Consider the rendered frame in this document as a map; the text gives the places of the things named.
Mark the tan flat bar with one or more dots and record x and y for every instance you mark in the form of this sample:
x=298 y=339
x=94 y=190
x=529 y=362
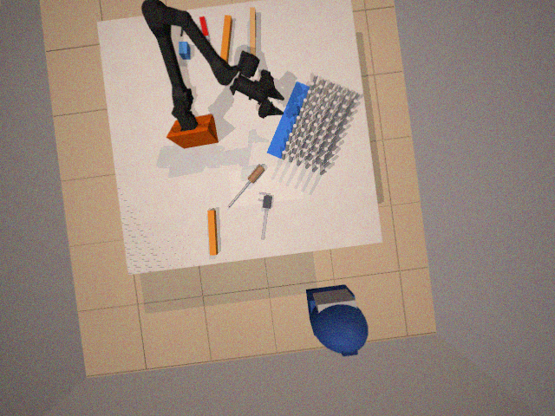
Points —
x=252 y=31

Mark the blue block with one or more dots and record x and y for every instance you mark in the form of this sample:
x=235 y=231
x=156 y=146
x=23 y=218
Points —
x=185 y=50

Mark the blue flat strip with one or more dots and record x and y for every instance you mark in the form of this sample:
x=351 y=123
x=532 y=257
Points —
x=288 y=119

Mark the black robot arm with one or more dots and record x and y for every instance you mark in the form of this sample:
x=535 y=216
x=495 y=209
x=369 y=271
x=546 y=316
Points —
x=160 y=19

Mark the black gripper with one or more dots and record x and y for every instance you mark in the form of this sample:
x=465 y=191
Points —
x=266 y=108

